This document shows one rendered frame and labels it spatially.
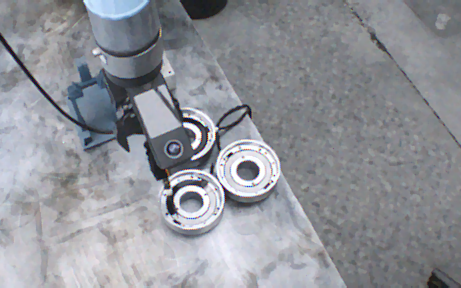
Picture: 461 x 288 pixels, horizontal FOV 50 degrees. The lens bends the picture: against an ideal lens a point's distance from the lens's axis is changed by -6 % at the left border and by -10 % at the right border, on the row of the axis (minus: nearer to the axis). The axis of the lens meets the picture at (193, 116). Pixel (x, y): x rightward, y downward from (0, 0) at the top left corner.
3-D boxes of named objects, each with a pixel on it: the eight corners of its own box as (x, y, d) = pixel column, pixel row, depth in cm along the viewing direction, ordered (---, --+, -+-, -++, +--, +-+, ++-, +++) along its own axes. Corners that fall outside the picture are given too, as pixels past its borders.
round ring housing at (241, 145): (289, 176, 89) (292, 165, 86) (249, 218, 85) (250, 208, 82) (244, 140, 93) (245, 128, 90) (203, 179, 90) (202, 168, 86)
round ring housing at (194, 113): (166, 180, 90) (164, 168, 86) (147, 131, 95) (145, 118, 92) (224, 160, 91) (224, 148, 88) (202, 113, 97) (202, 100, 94)
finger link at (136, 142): (135, 132, 81) (133, 96, 74) (149, 163, 78) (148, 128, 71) (116, 138, 81) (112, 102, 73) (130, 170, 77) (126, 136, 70)
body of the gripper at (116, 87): (155, 76, 75) (147, 18, 65) (179, 122, 71) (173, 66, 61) (105, 95, 74) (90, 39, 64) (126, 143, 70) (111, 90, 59)
